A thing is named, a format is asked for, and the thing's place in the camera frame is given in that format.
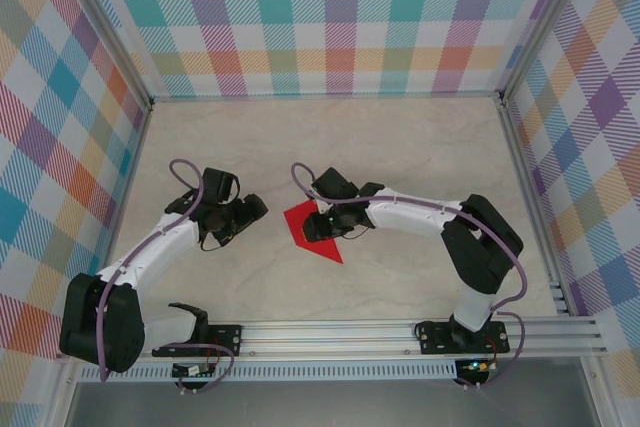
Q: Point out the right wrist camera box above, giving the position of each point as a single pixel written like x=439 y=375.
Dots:
x=332 y=182

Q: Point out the small black circuit board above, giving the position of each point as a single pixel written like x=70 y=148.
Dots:
x=187 y=371

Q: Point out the aluminium frame floor rail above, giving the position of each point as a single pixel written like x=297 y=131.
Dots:
x=121 y=212
x=534 y=207
x=325 y=96

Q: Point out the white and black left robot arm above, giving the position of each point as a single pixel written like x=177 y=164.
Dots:
x=125 y=332

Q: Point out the aluminium frame leg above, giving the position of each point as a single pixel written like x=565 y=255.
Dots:
x=595 y=397
x=62 y=397

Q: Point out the circuit board with green light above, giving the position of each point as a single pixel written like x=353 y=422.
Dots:
x=477 y=366

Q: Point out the grey metal panel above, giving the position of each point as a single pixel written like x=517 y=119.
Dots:
x=325 y=407

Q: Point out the red square paper sheet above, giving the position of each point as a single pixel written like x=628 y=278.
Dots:
x=327 y=249

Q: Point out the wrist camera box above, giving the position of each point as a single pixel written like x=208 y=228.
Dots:
x=332 y=182
x=220 y=182

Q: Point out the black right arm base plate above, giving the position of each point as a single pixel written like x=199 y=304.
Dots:
x=435 y=339

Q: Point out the aluminium frame post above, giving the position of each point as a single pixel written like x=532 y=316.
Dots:
x=542 y=22
x=107 y=27

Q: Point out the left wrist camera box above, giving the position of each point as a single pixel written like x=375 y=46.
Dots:
x=220 y=182

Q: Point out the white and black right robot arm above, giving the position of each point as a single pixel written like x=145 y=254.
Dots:
x=480 y=252

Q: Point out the wide aluminium mounting rail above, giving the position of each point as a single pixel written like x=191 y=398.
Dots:
x=325 y=339

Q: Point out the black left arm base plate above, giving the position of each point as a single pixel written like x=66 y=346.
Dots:
x=227 y=339

